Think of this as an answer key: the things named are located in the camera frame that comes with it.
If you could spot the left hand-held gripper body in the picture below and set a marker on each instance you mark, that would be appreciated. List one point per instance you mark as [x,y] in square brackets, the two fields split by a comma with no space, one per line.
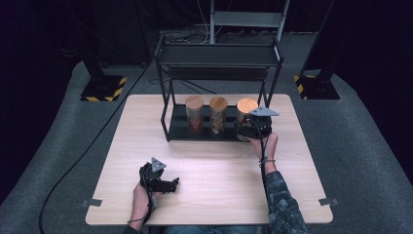
[157,165]

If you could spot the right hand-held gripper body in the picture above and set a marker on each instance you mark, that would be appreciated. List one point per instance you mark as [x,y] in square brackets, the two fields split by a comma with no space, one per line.
[263,112]

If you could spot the wooden-lid jar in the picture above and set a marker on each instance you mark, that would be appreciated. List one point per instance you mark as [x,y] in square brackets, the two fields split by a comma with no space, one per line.
[218,104]
[246,105]
[194,103]

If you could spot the black metal shelf rack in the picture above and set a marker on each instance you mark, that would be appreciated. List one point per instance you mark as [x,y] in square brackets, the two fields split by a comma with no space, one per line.
[217,55]

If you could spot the person's right hand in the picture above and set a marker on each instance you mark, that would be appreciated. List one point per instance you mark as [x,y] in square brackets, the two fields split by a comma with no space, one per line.
[270,148]

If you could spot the person's left hand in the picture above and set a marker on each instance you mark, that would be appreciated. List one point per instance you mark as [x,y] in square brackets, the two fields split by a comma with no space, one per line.
[140,201]

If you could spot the person's blue jeans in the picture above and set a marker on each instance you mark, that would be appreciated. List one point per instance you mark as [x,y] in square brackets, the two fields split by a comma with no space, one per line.
[211,230]

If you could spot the black yellow-striped stand base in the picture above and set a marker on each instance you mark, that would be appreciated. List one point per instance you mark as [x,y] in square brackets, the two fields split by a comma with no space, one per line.
[104,89]
[319,89]

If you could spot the grey table bracket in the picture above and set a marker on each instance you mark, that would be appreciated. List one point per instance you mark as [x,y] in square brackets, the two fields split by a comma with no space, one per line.
[328,202]
[91,202]

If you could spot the grey metal stand frame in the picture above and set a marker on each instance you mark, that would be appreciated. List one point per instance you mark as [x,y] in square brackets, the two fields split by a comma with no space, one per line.
[246,19]

